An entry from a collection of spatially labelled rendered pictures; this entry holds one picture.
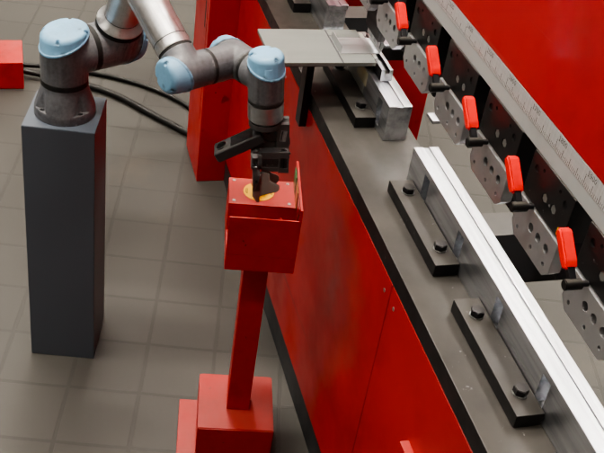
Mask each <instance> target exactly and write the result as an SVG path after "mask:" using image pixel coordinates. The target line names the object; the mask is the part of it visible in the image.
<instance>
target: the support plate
mask: <svg viewBox="0 0 604 453"><path fill-rule="evenodd" d="M326 31H327V33H328V35H332V33H333V31H334V33H335V35H336V36H337V38H360V35H359V34H358V32H357V31H356V30H326ZM257 32H258V34H259V37H260V39H261V41H262V44H263V46H271V48H277V49H279V50H281V51H282V53H283V54H284V57H285V67H375V66H376V64H377V62H376V61H375V59H374V58H373V57H372V55H371V54H340V52H339V54H340V56H341V58H342V60H343V62H344V63H342V61H341V59H340V57H339V55H338V54H337V52H336V50H335V48H334V47H333V44H332V43H331V41H330V40H329V38H328V36H327V34H326V33H325V31H324V30H293V29H258V31H257Z"/></svg>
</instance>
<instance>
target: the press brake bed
mask: <svg viewBox="0 0 604 453"><path fill-rule="evenodd" d="M270 28H271V27H270V25H269V23H268V21H267V19H266V17H265V15H264V13H263V11H262V8H261V6H260V4H259V2H258V0H241V2H240V11H239V21H238V30H237V38H238V39H239V40H242V41H243V42H244V43H245V44H247V45H248V46H250V47H252V48H256V47H259V46H263V44H262V41H261V39H260V37H259V34H258V32H257V31H258V29H270ZM285 68H286V74H285V82H284V112H283V116H289V138H290V145H289V152H290V155H289V173H278V172H271V171H270V172H271V173H275V174H277V175H278V176H279V181H280V182H294V175H295V169H296V163H297V161H299V171H300V181H301V191H302V201H303V217H302V223H301V228H300V234H299V240H298V250H297V256H296V261H295V267H294V272H293V273H279V272H268V278H267V285H266V291H265V298H264V304H263V309H264V312H265V314H266V317H267V321H268V324H269V327H270V329H271V335H272V338H273V340H274V343H275V346H276V349H277V353H278V355H279V358H280V363H281V366H282V369H283V372H284V375H285V378H286V380H287V384H288V387H289V392H290V394H291V398H292V401H293V404H294V406H295V409H296V412H297V416H298V420H299V423H300V426H301V430H302V432H303V435H304V438H305V441H306V446H307V449H308V452H309V453H396V452H397V449H398V446H399V442H400V441H404V440H409V442H410V444H411V446H412V449H413V453H473V451H472V449H471V447H470V445H469V443H468V441H467V439H466V436H465V434H464V432H463V431H462V428H461V426H460V424H459V422H458V420H457V417H456V415H455V414H454V412H453V409H452V407H451V405H450V403H449V400H448V398H447V397H446V395H445V393H444V391H443V388H442V386H441V384H440V382H439V380H438V378H437V376H436V374H435V372H434V369H433V367H432V365H431V363H430V361H429V359H428V357H427V355H426V353H425V350H424V348H423V347H422V344H421V342H420V340H419V338H418V336H417V334H416V331H415V330H414V328H413V325H412V323H411V321H410V319H409V317H408V315H407V313H406V311H405V309H404V306H403V304H402V302H401V300H400V298H399V297H398V295H397V292H396V290H395V287H394V285H393V283H392V281H391V279H390V278H389V276H388V273H387V271H386V268H385V266H384V264H383V263H382V261H381V259H380V257H379V254H378V251H377V249H376V247H375V245H374V244H373V242H372V240H371V238H370V235H369V232H368V230H367V228H366V227H365V225H364V223H363V221H362V219H361V216H360V213H359V212H358V210H357V208H356V206H355V204H354V202H353V200H352V197H351V195H350V193H349V191H348V189H347V187H346V185H345V183H344V181H343V179H342V176H341V174H340V172H339V170H338V168H337V166H336V164H335V162H334V160H333V157H332V155H331V153H330V151H329V149H328V147H327V145H326V144H325V142H324V138H323V136H322V134H321V132H320V130H319V128H318V127H317V125H316V123H315V119H314V117H313V115H312V113H311V111H310V110H309V108H308V113H307V119H306V126H305V127H299V126H298V124H297V122H296V112H297V106H298V94H299V87H298V84H297V81H296V79H295V77H294V76H293V74H292V72H291V70H290V68H289V67H285ZM249 128H250V127H249V119H248V88H247V86H245V85H243V84H241V83H239V82H238V81H236V80H235V79H233V84H232V93H231V103H230V112H229V122H228V131H227V137H228V138H230V137H232V136H233V135H235V134H237V133H240V132H242V131H244V130H246V129H249ZM229 177H233V178H245V179H252V178H253V169H251V149H249V150H247V151H245V152H243V153H241V154H239V155H236V156H233V157H231V158H229V159H227V160H226V164H225V173H224V184H225V186H226V192H227V189H228V180H229Z"/></svg>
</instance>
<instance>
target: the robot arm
mask: <svg viewBox="0 0 604 453"><path fill-rule="evenodd" d="M148 41H149V42H150V43H151V45H152V47H153V49H154V51H155V53H156V55H157V56H158V58H159V59H160V60H159V61H158V62H157V63H156V66H155V76H156V77H157V82H158V84H159V86H160V87H161V89H162V90H163V91H164V92H166V93H169V94H176V93H187V92H190V91H191V90H194V89H197V88H201V87H204V86H207V85H211V84H217V83H221V82H225V81H227V80H231V79H235V80H236V81H238V82H239V83H241V84H243V85H245V86H247V88H248V119H249V127H250V128H249V129H246V130H244V131H242V132H240V133H237V134H235V135H233V136H232V137H230V138H226V139H224V140H222V141H219V142H217V143H216V144H215V145H214V157H216V159H217V160H218V162H220V163H221V162H223V161H225V160H227V159H229V158H231V157H233V156H236V155H239V154H241V153H243V152H245V151H247V150H249V149H251V169H253V198H254V199H255V201H256V202H259V200H260V196H262V195H265V194H270V193H274V192H277V191H279V189H280V186H279V185H278V184H277V182H278V181H279V176H278V175H277V174H275V173H271V172H278V173H289V155H290V152H289V145H290V138H289V116H283V112H284V82H285V74H286V68H285V57H284V54H283V53H282V51H281V50H279V49H277V48H271V46H259V47H256V48H252V47H250V46H248V45H247V44H245V43H244V42H243V41H242V40H239V39H238V38H235V37H233V36H230V35H221V36H219V37H218V38H217V39H216V40H213V42H212V43H211V45H210V47H209V48H205V49H198V50H196V49H195V48H194V46H193V45H192V43H191V40H190V38H189V36H188V34H187V32H186V31H185V29H184V28H183V26H182V23H181V22H180V20H179V18H178V16H177V14H176V13H175V11H174V9H173V7H172V5H171V4H170V2H169V0H108V1H107V4H106V5H104V6H103V7H101V8H100V9H99V11H98V13H97V14H96V18H95V21H94V22H90V23H85V22H83V21H81V20H78V19H74V18H72V19H70V20H69V19H68V18H64V19H58V20H55V21H53V22H50V23H48V24H47V25H45V26H44V27H43V28H42V30H41V32H40V43H39V53H40V88H39V91H38V93H37V95H36V98H35V101H34V113H35V116H36V117H37V118H38V119H39V120H41V121H42V122H44V123H47V124H49V125H52V126H57V127H74V126H79V125H83V124H85V123H87V122H89V121H90V120H92V119H93V117H94V116H95V101H94V98H93V95H92V92H91V89H90V87H89V73H90V72H93V71H97V70H101V69H104V68H108V67H115V66H119V65H127V64H129V63H132V62H133V61H136V60H139V59H141V58H142V57H143V56H144V54H145V53H146V51H147V44H148ZM260 170H261V171H260ZM270 171H271V172H270Z"/></svg>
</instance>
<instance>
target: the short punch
mask: <svg viewBox="0 0 604 453"><path fill-rule="evenodd" d="M366 24H367V26H368V33H369V35H370V37H371V38H372V39H373V40H374V42H375V44H376V45H377V47H378V49H380V45H381V42H384V41H385V37H384V36H383V34H382V33H381V31H380V30H379V28H378V26H377V13H376V11H368V14H367V19H366Z"/></svg>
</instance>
